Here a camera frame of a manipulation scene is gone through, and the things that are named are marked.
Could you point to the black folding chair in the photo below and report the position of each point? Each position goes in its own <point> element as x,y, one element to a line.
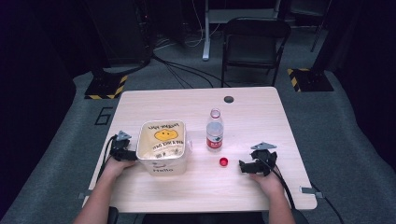
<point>253,46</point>

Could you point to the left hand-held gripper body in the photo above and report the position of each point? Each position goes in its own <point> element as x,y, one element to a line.
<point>119,143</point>

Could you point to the grey table clamp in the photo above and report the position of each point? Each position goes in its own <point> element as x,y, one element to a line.
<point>84,195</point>
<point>311,190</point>

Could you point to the person's left hand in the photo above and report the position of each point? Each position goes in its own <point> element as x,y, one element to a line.
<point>116,168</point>

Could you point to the black seat armrest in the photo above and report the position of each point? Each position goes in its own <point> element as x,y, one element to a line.
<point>112,215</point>

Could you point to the black yellow striped stand base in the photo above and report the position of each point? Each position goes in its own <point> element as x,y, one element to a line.
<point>107,87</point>
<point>311,80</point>

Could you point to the person's right hand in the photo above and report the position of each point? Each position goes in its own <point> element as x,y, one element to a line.
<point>269,183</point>

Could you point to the red bottle cap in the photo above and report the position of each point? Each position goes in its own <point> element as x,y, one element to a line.
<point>223,161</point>

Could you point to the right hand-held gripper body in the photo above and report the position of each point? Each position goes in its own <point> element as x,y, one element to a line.
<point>264,157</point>

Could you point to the white desk frame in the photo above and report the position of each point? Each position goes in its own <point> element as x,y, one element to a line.
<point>206,37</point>

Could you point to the white smiley-print trash bin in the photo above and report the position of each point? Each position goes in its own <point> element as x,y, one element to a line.
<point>163,146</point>

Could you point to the clear plastic bottle red label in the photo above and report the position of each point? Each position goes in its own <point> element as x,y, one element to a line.
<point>214,133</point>

